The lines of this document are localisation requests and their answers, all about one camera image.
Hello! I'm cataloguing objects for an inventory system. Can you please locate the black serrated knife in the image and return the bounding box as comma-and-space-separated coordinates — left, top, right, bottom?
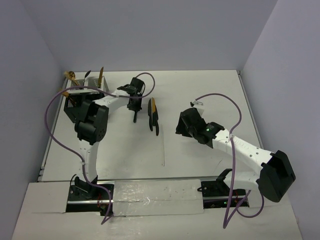
148, 99, 153, 132

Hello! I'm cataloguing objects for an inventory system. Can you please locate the gold knife black handle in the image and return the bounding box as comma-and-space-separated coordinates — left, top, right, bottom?
151, 98, 159, 126

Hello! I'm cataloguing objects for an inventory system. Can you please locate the gold spoon green handle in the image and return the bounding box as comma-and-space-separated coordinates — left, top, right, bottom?
63, 71, 80, 86

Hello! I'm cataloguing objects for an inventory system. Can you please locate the gold fork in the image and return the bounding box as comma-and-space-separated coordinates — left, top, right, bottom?
61, 91, 76, 106

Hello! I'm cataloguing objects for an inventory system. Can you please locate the gold knife green handle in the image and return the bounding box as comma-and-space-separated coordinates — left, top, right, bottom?
133, 111, 138, 123

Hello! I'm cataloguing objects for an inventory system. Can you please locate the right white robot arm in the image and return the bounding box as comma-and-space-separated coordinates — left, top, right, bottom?
176, 107, 296, 203

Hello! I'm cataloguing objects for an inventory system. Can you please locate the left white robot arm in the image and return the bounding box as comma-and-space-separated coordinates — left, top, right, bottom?
74, 77, 145, 199

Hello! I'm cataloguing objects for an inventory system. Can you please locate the clear glass straw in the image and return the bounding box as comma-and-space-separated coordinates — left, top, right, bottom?
160, 124, 165, 167

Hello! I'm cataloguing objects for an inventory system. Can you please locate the black utensil caddy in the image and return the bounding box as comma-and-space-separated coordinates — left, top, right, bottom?
63, 92, 105, 123

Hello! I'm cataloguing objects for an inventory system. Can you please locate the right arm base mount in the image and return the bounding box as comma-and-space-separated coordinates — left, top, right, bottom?
197, 180, 246, 209

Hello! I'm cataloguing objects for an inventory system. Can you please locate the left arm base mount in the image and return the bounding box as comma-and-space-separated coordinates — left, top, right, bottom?
65, 174, 113, 217

